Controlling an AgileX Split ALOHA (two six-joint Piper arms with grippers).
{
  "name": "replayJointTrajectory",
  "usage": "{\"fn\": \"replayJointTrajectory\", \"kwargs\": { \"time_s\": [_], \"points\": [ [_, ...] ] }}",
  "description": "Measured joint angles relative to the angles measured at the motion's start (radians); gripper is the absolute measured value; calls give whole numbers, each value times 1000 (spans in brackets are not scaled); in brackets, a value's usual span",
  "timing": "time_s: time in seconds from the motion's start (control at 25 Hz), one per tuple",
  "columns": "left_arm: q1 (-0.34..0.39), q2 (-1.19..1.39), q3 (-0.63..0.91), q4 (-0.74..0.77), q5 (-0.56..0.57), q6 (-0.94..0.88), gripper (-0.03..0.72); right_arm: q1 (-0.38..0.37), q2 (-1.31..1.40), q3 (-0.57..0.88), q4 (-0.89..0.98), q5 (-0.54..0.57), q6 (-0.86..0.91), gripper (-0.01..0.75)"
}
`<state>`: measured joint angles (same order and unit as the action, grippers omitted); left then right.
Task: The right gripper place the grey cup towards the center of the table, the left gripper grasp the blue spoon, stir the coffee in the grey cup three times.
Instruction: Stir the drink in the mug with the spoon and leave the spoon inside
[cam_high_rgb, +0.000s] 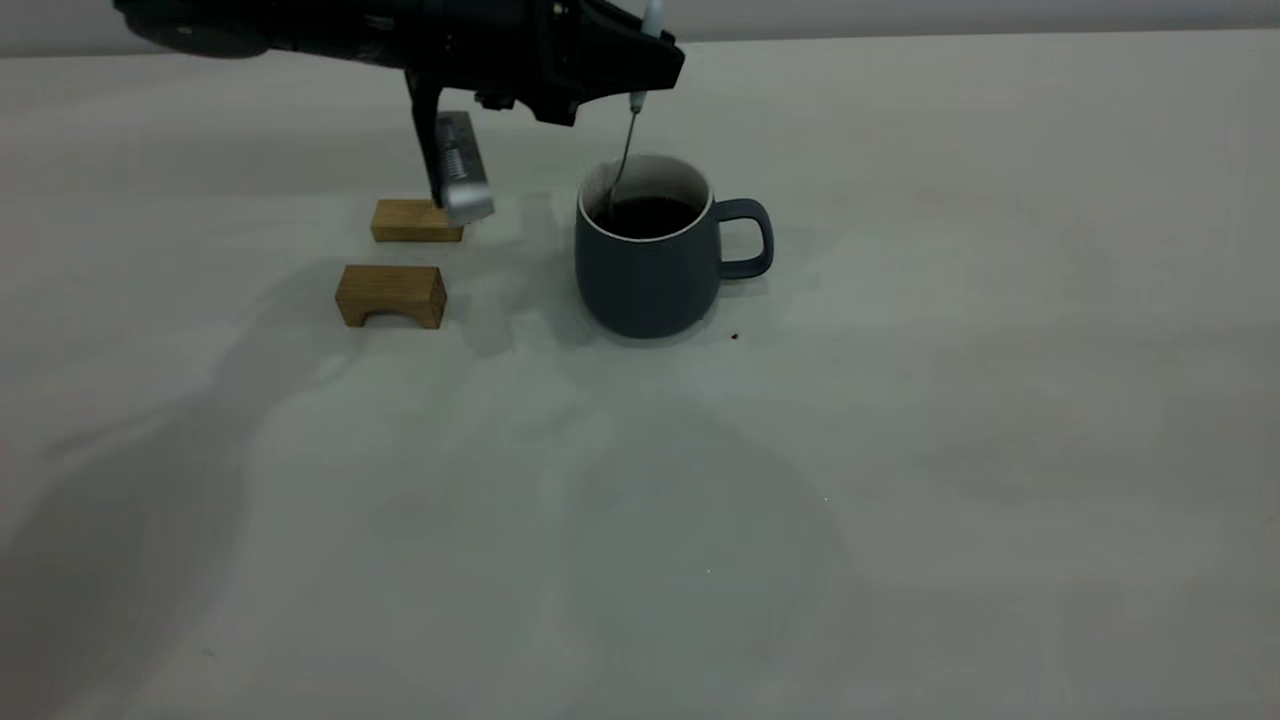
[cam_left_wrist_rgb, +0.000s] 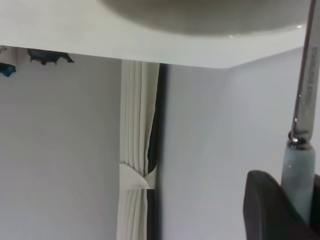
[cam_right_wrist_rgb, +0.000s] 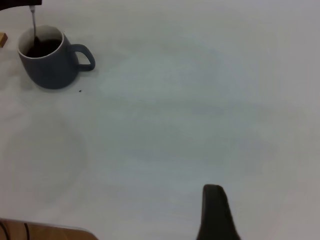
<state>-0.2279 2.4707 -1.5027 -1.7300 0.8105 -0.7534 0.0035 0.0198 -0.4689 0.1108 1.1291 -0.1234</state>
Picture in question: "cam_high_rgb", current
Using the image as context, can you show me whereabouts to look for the flat rectangular wooden block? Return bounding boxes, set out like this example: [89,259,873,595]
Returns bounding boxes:
[371,199,465,244]

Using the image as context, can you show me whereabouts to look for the grey spoon with pale handle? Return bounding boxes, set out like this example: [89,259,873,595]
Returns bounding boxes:
[605,0,667,227]

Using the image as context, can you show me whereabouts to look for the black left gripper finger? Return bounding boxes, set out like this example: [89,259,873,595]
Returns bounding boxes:
[580,20,687,106]
[590,0,656,37]

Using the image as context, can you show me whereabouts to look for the dark grey ceramic mug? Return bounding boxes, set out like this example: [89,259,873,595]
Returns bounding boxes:
[575,153,775,340]

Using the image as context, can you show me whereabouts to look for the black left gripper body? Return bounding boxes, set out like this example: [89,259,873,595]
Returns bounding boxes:
[405,0,601,126]

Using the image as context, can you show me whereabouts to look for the dark coffee liquid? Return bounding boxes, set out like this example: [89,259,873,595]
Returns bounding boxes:
[597,196,701,239]

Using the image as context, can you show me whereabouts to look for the arched wooden block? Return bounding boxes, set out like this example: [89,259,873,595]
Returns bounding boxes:
[335,264,448,330]

